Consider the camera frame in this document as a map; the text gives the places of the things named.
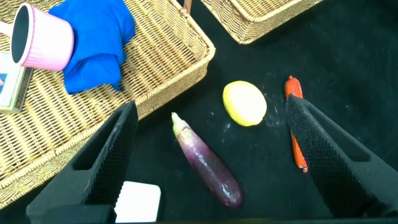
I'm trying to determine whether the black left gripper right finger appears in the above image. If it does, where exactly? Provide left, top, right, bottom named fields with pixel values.
left=285, top=93, right=398, bottom=218

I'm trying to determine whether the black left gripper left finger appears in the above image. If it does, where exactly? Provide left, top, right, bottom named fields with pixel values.
left=25, top=100, right=139, bottom=224

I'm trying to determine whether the orange sausage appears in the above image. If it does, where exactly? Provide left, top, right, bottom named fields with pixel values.
left=284, top=75, right=309, bottom=174

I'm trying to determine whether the yellow lemon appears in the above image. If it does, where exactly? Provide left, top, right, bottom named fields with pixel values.
left=222, top=80, right=268, bottom=128

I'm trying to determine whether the white soap bar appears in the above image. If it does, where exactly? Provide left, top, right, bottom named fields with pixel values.
left=113, top=180, right=162, bottom=223

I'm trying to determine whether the purple eggplant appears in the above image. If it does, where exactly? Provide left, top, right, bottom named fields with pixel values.
left=171, top=111, right=244, bottom=208

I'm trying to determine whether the cream box with blue print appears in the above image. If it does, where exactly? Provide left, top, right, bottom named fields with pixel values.
left=0, top=51, right=34, bottom=114

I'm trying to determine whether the blue cloth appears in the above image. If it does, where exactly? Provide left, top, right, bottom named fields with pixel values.
left=48, top=0, right=137, bottom=95

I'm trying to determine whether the pink plastic cup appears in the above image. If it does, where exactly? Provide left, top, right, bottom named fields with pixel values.
left=0, top=2, right=75, bottom=72

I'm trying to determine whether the wicker basket with brown handles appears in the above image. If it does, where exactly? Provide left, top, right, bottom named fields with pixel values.
left=200, top=0, right=324, bottom=45
left=0, top=0, right=216, bottom=210

